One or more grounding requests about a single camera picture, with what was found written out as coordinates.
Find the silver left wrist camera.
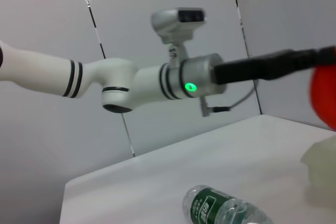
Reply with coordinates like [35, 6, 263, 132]
[151, 7, 208, 65]

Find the clear green-label water bottle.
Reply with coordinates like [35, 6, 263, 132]
[182, 184, 275, 224]

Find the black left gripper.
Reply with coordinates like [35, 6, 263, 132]
[214, 46, 336, 86]

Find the left gripper cable with plugs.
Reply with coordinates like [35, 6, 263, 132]
[201, 78, 260, 117]

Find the green glass fruit bowl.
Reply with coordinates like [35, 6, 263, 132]
[300, 134, 336, 190]

